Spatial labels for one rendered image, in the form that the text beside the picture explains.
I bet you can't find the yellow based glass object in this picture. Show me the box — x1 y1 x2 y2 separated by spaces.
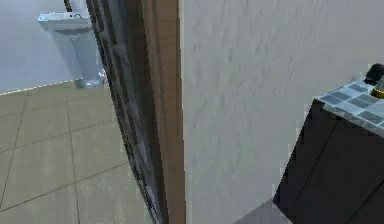
369 75 384 100

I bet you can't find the black round object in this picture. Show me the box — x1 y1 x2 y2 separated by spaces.
363 63 384 86

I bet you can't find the brown wooden room door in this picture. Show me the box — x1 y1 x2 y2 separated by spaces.
85 0 187 224

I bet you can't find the white pedestal sink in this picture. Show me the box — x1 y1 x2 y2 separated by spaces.
37 11 108 90

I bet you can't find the black cabinet with tiled top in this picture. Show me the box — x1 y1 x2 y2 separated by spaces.
272 79 384 224

